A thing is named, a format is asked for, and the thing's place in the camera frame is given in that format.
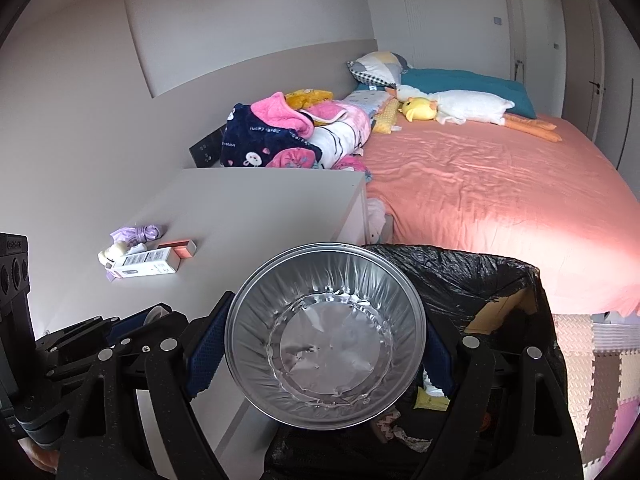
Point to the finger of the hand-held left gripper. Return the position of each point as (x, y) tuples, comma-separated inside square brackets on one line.
[(70, 342), (127, 327)]

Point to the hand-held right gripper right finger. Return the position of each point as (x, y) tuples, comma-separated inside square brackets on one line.
[(440, 360)]

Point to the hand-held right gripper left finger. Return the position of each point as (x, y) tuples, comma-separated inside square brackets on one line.
[(205, 360)]

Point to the trash bin with black bag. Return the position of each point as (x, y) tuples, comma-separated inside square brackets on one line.
[(475, 280)]

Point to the pale snack wrapper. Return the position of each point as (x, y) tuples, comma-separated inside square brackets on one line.
[(405, 442)]

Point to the round foil bowl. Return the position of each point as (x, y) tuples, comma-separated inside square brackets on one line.
[(325, 340)]

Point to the person's left hand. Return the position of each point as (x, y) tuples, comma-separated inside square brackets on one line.
[(40, 460)]

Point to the yellow snack packet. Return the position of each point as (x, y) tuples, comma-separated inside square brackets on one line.
[(432, 400)]

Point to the white carton box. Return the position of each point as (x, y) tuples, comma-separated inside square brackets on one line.
[(145, 262)]

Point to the white foam toy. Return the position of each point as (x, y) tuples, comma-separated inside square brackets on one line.
[(117, 251)]

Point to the small pink box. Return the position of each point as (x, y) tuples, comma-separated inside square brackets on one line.
[(182, 250)]

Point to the purple plastic bag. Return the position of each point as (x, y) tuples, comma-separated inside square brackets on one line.
[(142, 232)]

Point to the white printed cloth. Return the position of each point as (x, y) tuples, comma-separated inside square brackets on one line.
[(377, 220)]

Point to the bed with pink sheet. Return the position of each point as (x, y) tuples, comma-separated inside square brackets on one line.
[(490, 200)]

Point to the foam floor mats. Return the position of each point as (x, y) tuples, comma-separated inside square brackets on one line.
[(610, 375)]

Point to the white desk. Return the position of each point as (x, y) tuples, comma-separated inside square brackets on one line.
[(350, 210)]

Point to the navy printed blanket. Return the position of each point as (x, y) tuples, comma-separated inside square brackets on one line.
[(250, 140)]

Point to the white pink printed blanket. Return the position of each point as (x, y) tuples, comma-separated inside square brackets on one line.
[(340, 135)]

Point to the yellow dotted pillow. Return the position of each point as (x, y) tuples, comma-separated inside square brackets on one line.
[(386, 119)]

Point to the yellow duck plush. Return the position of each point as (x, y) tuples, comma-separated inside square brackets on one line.
[(419, 109)]

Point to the white goose plush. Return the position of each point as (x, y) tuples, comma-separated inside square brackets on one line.
[(470, 105)]

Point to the pink fleece blanket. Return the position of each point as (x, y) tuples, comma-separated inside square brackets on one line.
[(280, 110)]

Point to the light blue pillow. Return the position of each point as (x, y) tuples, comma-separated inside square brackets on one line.
[(370, 100)]

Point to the white plush duck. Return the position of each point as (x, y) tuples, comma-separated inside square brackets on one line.
[(465, 80)]

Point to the yellow plush cloth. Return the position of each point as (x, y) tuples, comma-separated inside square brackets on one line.
[(310, 97)]

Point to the patchwork pillow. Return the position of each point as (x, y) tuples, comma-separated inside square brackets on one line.
[(380, 67)]

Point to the white door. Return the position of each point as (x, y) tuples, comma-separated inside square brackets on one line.
[(545, 60)]

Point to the black wall socket panel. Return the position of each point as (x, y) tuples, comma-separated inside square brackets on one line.
[(205, 149)]

